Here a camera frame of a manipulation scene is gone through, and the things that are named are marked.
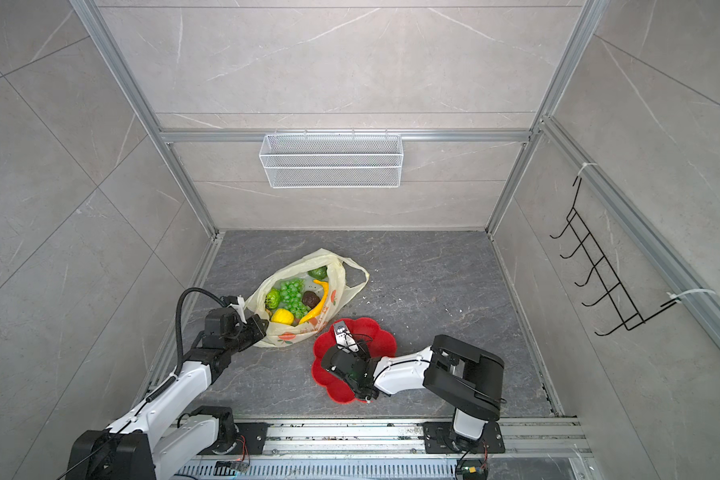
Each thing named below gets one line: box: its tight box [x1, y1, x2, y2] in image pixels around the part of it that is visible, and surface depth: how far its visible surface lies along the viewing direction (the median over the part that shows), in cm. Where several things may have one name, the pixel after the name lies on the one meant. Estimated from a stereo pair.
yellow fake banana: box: [299, 279, 329, 324], surface depth 97 cm
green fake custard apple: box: [264, 288, 281, 310], surface depth 95 cm
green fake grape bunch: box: [279, 278, 309, 320], surface depth 97 cm
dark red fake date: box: [302, 290, 321, 309], surface depth 97 cm
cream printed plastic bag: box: [245, 248, 369, 348], surface depth 91 cm
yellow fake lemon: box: [271, 308, 294, 325], surface depth 92 cm
